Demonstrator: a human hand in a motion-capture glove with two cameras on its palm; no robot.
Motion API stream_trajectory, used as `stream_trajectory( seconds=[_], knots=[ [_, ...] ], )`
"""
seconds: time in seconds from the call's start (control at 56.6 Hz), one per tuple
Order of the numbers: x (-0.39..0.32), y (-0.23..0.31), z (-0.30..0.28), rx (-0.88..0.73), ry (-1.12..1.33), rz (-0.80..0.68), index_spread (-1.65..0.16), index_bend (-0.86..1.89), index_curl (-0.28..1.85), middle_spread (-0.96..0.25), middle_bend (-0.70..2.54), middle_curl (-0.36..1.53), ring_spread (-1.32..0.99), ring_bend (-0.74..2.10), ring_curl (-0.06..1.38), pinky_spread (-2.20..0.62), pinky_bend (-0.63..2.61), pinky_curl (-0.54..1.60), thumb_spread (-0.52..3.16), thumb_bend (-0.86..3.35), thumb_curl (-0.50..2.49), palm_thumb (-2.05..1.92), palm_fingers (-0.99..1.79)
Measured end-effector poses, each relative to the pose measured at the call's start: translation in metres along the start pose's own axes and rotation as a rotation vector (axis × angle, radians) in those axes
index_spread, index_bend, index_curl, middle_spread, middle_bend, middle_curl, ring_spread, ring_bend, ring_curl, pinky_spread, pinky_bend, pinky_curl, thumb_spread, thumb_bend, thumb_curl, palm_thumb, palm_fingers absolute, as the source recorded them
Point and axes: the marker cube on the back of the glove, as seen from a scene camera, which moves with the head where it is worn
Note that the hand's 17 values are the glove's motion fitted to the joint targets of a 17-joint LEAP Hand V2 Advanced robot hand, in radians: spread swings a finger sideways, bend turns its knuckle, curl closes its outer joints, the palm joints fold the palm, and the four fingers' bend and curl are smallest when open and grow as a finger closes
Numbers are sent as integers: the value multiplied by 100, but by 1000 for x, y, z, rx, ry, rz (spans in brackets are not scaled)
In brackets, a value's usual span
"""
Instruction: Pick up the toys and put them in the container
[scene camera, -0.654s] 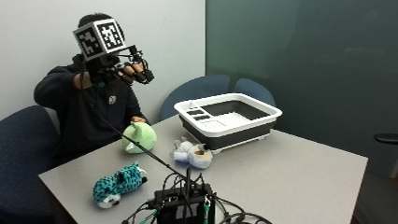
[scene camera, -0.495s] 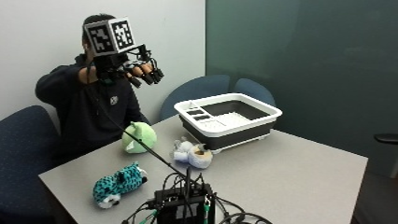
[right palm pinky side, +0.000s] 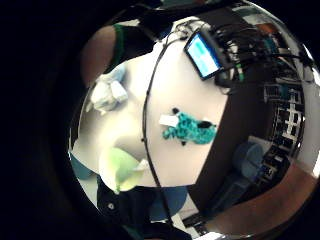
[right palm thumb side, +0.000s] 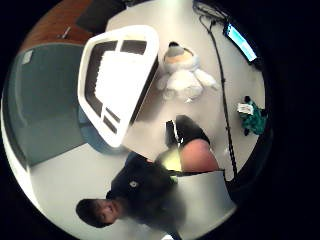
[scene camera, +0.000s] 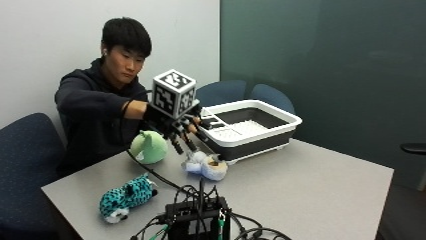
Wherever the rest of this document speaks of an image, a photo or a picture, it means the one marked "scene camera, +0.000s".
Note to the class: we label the green soft toy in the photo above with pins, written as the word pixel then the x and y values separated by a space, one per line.
pixel 148 148

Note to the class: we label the blue and white soft toy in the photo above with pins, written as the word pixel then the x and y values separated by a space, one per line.
pixel 208 166

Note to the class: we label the white cube with black markers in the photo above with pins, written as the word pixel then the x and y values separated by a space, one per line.
pixel 173 93

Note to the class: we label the white and grey dish basin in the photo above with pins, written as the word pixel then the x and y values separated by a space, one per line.
pixel 253 133

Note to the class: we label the blue fabric office chair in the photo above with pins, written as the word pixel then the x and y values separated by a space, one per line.
pixel 274 98
pixel 27 173
pixel 224 91

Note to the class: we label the teal spotted soft toy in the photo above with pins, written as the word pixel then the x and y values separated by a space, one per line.
pixel 127 198

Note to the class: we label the the person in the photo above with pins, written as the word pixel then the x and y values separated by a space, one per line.
pixel 95 110

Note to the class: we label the black electronics box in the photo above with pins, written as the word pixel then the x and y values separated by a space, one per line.
pixel 197 218

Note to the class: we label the black chair armrest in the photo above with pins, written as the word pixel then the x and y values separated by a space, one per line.
pixel 414 148

